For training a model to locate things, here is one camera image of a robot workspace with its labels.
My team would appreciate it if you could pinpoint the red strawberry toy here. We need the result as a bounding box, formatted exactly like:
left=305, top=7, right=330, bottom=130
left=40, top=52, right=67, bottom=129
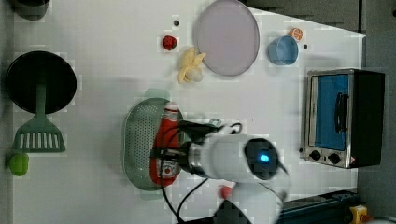
left=163, top=35, right=177, bottom=50

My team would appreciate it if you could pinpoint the peeled banana toy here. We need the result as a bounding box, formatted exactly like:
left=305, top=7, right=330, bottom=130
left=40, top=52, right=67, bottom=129
left=177, top=48, right=206, bottom=83

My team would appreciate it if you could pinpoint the green toy fruit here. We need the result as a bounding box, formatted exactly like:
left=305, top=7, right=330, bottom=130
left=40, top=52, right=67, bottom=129
left=9, top=153, right=29, bottom=176

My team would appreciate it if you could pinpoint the blue plastic cup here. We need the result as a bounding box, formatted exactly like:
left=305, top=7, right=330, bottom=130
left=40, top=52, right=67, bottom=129
left=267, top=35, right=299, bottom=65

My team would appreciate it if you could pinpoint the black round pan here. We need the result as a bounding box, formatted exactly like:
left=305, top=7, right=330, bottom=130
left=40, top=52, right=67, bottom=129
left=6, top=51, right=78, bottom=114

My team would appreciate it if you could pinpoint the silver metal strainer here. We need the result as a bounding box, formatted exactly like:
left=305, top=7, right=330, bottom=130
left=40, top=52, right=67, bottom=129
left=122, top=98, right=183, bottom=191

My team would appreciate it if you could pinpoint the lavender round plate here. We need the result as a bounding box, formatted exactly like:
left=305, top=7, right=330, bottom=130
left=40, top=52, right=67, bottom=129
left=195, top=0, right=260, bottom=77

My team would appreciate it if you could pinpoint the orange slice toy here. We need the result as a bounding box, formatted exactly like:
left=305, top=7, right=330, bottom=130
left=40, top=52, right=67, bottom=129
left=289, top=28, right=304, bottom=42

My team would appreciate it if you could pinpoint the yellow red toy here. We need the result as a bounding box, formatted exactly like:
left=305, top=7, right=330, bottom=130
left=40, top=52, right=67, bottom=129
left=349, top=205, right=374, bottom=224

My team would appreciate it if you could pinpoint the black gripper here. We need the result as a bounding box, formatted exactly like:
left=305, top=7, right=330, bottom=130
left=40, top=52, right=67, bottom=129
left=150, top=141, right=192, bottom=173

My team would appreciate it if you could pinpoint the green plastic spatula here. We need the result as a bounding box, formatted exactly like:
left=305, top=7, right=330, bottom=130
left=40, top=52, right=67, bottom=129
left=12, top=84, right=66, bottom=153

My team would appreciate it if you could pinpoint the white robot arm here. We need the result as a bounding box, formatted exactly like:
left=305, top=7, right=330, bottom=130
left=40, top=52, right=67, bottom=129
left=150, top=134, right=290, bottom=224

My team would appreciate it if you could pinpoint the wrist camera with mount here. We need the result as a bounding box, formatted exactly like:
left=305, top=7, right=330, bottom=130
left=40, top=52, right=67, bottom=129
left=177, top=120, right=242, bottom=145

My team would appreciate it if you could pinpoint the red plush ketchup bottle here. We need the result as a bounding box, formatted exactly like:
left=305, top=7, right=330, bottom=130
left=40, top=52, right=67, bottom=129
left=149, top=102, right=180, bottom=187

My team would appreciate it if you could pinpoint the dark pot at corner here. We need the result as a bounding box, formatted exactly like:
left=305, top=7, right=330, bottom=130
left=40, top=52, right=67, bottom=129
left=11, top=0, right=50, bottom=21

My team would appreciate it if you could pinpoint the black cable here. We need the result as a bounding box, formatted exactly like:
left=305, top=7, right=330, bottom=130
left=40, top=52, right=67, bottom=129
left=159, top=124, right=209, bottom=224

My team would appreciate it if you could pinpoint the pink toy fruit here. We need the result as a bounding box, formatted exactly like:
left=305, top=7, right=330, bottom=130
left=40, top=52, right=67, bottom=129
left=220, top=186, right=233, bottom=199

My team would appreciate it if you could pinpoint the silver toaster oven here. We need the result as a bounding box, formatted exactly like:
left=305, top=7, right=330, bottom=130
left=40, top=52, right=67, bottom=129
left=304, top=68, right=385, bottom=169

